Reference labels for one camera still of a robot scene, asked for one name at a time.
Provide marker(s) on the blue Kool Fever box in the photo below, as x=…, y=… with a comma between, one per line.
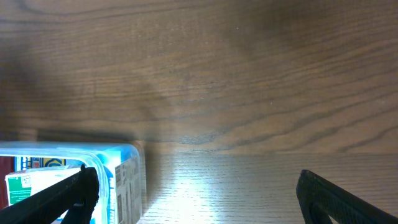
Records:
x=102, y=212

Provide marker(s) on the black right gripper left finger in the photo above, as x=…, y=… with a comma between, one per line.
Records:
x=76, y=196

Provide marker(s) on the white green Panadol box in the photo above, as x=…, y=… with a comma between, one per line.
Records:
x=25, y=183

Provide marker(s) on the clear plastic container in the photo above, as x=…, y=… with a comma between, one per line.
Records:
x=122, y=160

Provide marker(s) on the red orange medicine box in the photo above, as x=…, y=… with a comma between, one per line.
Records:
x=6, y=167

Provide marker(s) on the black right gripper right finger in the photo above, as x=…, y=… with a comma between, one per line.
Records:
x=322, y=202

